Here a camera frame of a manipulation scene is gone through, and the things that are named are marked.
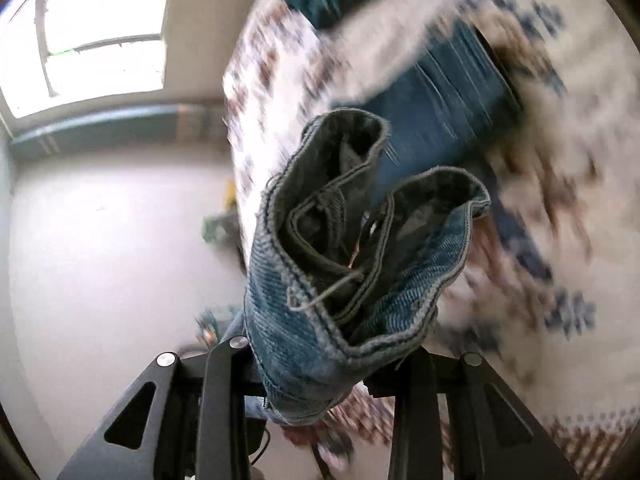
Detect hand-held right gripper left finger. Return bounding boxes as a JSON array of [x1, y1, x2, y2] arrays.
[[56, 319, 267, 480]]

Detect window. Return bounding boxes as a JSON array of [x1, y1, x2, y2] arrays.
[[0, 0, 183, 120]]

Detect blue denim pants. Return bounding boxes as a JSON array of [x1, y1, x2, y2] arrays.
[[243, 21, 525, 426]]

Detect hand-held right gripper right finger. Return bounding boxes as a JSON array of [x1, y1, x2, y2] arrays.
[[367, 346, 581, 480]]

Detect patterned white blanket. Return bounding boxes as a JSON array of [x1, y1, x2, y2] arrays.
[[221, 0, 640, 478]]

